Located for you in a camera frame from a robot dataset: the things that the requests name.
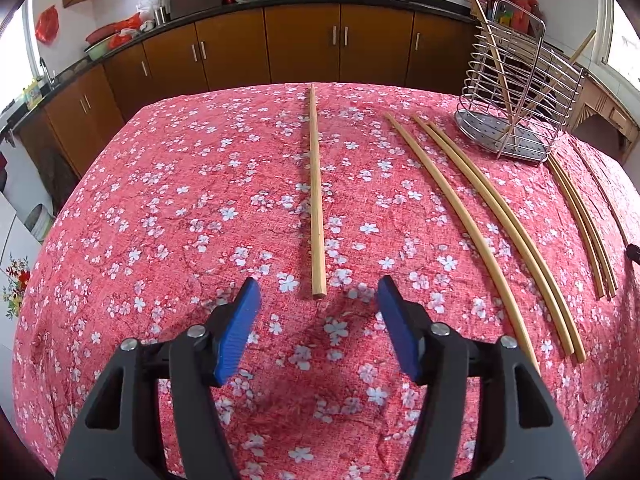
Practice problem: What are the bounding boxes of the brown kitchen base cabinets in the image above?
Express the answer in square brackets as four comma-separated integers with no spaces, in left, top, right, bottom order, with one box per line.
[12,2,478,176]

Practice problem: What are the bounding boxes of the red plastic bag on wall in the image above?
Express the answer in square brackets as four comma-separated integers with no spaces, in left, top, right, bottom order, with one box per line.
[35,5,61,43]

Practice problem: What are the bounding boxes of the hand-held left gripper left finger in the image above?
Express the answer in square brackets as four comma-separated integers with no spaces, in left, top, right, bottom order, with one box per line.
[55,277,263,480]

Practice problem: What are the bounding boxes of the metal wire chopstick holder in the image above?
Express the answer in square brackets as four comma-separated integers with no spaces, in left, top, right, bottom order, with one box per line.
[454,0,587,167]

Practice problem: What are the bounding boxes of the red floral tablecloth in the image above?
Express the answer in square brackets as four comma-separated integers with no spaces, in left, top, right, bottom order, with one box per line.
[11,81,640,480]

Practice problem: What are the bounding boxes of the metal bucket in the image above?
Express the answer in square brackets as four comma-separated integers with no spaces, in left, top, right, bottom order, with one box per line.
[25,204,55,241]

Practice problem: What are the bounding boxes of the red plastic bags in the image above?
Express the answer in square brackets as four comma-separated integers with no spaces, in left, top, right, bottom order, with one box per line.
[86,12,146,51]

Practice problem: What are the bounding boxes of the red bag behind holder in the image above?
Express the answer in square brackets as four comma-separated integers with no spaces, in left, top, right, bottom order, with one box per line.
[482,0,541,31]

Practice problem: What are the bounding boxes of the green basin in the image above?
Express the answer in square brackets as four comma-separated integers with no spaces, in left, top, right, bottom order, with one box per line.
[84,39,118,59]

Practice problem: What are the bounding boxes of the light wooden furniture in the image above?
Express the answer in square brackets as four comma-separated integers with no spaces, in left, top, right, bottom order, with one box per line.
[570,67,640,161]

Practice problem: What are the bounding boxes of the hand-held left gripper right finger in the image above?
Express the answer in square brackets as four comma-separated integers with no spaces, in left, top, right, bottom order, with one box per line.
[376,275,586,480]

